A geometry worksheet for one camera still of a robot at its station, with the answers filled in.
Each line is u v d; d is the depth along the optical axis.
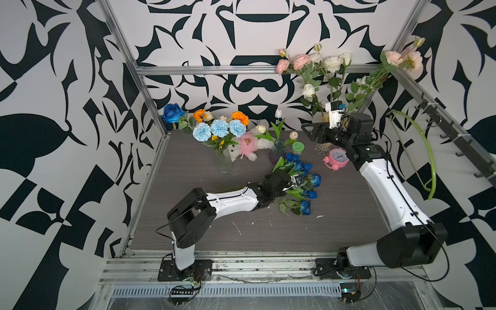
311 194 0.89
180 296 0.73
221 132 0.71
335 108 0.64
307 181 0.89
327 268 0.74
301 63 0.81
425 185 0.70
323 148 1.08
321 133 0.65
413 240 0.40
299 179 0.74
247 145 1.05
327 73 0.87
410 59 0.75
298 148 1.06
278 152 1.00
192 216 0.50
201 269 0.74
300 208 0.87
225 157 0.97
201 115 0.81
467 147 0.54
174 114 0.62
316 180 0.88
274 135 0.94
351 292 0.71
